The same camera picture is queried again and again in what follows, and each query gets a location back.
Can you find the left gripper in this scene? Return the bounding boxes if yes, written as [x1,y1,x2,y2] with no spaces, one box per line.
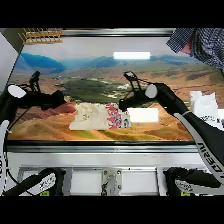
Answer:
[40,89,68,110]

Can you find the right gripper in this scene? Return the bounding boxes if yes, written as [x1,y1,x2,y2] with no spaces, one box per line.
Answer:
[118,90,148,113]

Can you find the cream printed T-shirt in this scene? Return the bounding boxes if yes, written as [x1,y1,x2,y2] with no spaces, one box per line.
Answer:
[69,102,132,131]

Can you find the stack of brown clothes hangers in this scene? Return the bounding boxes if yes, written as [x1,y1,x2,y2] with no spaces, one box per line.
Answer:
[18,28,66,46]

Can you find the white garment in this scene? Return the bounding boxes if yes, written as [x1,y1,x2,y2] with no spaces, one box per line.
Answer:
[189,90,220,118]

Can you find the person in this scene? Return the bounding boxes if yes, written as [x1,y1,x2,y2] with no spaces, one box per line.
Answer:
[165,27,224,70]

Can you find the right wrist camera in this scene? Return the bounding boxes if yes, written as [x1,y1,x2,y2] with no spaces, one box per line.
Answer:
[122,70,144,98]

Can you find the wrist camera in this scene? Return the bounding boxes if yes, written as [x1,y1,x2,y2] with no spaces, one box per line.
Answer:
[28,70,42,93]
[122,70,144,98]

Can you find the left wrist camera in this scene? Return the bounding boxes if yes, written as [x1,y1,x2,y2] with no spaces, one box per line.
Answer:
[28,70,42,93]

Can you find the silver frame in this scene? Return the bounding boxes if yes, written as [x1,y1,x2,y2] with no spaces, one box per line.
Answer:
[0,139,224,197]

